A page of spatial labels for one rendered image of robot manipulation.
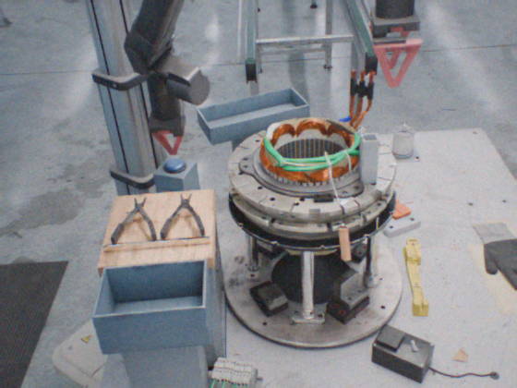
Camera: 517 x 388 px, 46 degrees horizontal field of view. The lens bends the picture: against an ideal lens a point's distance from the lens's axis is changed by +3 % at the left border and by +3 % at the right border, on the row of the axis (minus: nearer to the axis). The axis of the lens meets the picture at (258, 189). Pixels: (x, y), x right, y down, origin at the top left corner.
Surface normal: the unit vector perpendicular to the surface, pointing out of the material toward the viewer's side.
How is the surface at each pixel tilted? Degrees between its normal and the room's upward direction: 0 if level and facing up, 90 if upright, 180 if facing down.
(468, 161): 0
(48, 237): 0
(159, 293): 90
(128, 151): 90
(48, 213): 0
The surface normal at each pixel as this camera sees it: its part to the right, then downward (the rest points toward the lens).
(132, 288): 0.05, 0.58
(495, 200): -0.06, -0.81
